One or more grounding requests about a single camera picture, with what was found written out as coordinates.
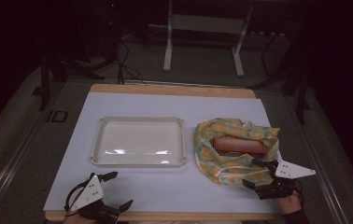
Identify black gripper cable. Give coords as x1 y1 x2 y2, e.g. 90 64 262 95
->
64 173 96 217

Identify white metal stand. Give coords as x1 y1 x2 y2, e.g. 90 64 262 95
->
148 0 255 78

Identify person's right hand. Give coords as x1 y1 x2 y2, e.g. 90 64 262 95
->
275 191 304 217

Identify yellow green patterned cloth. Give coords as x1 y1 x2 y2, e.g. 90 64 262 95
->
192 117 281 187

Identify white plastic tray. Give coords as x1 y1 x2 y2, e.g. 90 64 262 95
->
90 116 188 168

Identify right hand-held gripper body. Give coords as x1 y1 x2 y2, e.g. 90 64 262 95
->
255 159 317 201

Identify person's left hand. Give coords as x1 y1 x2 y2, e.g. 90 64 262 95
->
62 210 98 224

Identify sausage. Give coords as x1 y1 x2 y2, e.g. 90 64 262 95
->
212 136 267 157

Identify black floor cables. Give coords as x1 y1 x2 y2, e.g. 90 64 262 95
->
112 18 149 86

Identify white table mat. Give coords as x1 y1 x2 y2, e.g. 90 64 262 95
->
43 91 286 215

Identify black tripod stand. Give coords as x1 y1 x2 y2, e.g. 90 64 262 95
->
247 29 312 126
32 46 106 112

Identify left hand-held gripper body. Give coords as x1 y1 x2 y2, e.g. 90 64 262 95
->
68 174 121 224

